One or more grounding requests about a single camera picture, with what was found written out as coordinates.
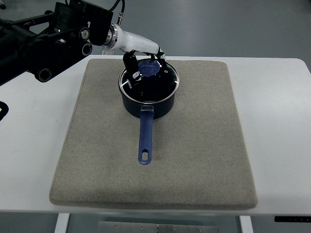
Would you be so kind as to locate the white table leg right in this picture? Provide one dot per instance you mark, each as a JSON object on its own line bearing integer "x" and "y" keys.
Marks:
{"x": 246, "y": 224}

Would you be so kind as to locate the clear floor plate lower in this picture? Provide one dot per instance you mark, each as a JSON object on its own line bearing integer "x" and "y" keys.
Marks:
{"x": 108, "y": 52}

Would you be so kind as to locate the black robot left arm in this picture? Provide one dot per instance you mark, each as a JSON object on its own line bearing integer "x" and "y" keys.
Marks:
{"x": 48, "y": 44}

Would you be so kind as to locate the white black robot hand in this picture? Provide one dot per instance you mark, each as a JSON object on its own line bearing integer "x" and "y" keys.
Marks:
{"x": 130, "y": 43}

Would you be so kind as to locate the beige fabric mat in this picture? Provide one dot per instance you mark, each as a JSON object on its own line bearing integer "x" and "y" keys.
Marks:
{"x": 199, "y": 158}

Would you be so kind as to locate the white table leg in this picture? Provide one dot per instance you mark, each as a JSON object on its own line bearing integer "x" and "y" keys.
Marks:
{"x": 246, "y": 224}
{"x": 62, "y": 223}

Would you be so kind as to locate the white table leg left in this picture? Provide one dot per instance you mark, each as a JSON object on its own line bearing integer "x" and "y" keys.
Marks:
{"x": 62, "y": 223}

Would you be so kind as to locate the glass pot lid blue knob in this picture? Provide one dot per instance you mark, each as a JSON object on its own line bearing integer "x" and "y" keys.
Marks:
{"x": 156, "y": 82}

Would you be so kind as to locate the black table control panel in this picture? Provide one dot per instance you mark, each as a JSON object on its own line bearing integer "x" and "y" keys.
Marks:
{"x": 293, "y": 219}

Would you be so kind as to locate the dark blue saucepan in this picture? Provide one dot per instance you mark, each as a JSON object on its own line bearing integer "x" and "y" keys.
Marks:
{"x": 147, "y": 112}

